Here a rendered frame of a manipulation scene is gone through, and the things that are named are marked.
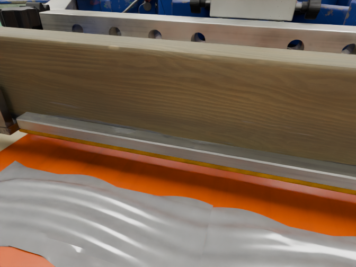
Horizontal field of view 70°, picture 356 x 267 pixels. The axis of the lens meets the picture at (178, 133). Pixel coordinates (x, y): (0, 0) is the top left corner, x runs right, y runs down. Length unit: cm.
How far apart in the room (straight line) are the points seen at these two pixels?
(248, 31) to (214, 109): 23
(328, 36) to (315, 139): 24
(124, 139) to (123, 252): 8
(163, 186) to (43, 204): 9
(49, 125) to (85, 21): 27
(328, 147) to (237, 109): 6
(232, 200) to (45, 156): 17
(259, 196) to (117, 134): 12
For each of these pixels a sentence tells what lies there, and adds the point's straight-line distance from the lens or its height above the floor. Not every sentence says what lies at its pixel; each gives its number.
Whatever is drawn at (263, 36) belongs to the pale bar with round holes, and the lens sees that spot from 39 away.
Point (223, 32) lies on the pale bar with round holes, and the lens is 40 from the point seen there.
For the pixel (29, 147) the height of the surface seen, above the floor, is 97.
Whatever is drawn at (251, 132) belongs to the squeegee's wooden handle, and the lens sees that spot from 18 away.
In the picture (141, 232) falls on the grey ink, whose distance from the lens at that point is 18.
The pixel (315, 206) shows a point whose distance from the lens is 22.
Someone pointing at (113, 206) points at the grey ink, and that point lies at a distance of 19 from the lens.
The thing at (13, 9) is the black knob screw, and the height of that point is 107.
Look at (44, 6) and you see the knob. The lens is 56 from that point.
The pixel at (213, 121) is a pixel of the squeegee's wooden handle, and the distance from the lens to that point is 18.
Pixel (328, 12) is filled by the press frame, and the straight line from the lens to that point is 89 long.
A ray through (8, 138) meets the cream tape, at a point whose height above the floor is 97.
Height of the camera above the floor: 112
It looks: 34 degrees down
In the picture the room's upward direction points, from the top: 1 degrees clockwise
